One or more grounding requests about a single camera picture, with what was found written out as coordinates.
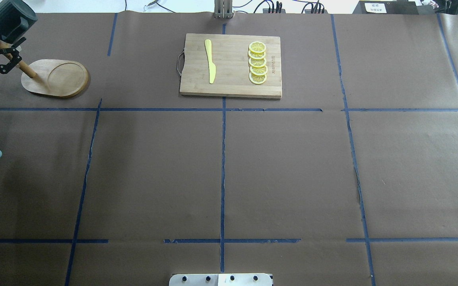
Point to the teal ribbed mug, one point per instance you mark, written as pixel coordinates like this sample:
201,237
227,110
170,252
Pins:
16,18

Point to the wooden cup storage rack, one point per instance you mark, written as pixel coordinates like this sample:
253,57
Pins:
54,78

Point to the yellow plastic knife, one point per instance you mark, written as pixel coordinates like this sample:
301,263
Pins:
211,64

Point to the bamboo cutting board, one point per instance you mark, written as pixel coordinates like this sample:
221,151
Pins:
230,55

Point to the lemon slice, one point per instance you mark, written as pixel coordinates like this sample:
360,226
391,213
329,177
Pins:
257,63
257,79
257,47
256,56
258,71

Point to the orange black power strip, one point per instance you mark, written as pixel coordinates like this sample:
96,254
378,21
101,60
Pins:
275,7

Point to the black box with label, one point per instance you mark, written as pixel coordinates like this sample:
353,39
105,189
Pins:
392,7

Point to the aluminium frame post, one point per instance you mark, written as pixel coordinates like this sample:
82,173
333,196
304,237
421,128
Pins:
223,9

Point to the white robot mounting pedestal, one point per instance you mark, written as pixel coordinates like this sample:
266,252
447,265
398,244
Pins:
222,279

